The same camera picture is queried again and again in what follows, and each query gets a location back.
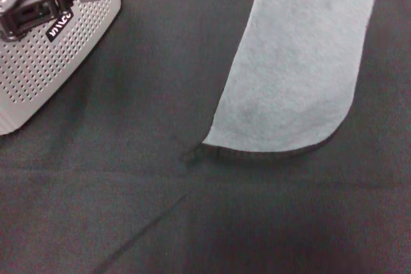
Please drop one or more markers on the grey towel with black trim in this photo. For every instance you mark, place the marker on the grey towel with black trim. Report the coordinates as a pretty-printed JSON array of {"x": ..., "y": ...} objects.
[{"x": 295, "y": 62}]

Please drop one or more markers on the grey perforated storage box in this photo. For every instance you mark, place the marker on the grey perforated storage box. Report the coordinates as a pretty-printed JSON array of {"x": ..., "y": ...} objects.
[{"x": 64, "y": 62}]

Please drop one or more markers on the black tablecloth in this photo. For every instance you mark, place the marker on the black tablecloth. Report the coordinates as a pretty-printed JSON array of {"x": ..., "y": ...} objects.
[{"x": 96, "y": 190}]

